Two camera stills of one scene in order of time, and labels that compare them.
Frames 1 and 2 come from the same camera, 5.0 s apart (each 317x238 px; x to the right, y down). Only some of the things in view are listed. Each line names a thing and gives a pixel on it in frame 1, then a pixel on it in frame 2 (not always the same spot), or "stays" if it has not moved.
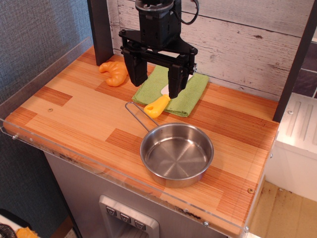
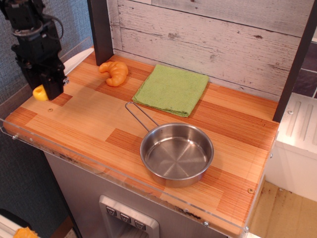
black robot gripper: [159, 36] -> [38, 52]
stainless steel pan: [177, 154] stays
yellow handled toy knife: [153, 109] -> [39, 93]
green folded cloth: [184, 101] stays
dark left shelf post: [99, 21] stays
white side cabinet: [292, 164] stays
